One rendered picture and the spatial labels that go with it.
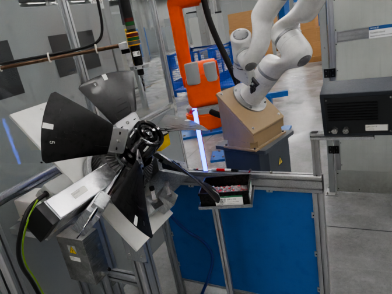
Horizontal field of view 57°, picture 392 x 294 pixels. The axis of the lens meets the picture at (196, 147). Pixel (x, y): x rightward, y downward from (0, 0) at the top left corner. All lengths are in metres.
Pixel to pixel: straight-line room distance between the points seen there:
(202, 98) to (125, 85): 3.84
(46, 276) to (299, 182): 1.32
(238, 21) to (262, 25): 7.98
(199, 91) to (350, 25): 2.84
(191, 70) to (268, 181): 3.62
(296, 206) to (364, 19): 1.60
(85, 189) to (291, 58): 0.99
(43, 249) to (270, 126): 1.29
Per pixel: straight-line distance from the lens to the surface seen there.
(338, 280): 2.40
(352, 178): 3.21
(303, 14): 1.57
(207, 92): 5.25
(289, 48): 1.62
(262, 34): 1.43
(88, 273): 1.62
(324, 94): 1.43
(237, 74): 1.65
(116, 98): 1.42
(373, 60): 2.91
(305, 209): 1.72
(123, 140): 1.29
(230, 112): 1.75
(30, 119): 1.51
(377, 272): 2.48
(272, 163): 1.85
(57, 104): 1.21
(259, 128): 1.76
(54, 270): 2.07
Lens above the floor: 1.56
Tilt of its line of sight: 19 degrees down
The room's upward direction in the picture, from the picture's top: 11 degrees counter-clockwise
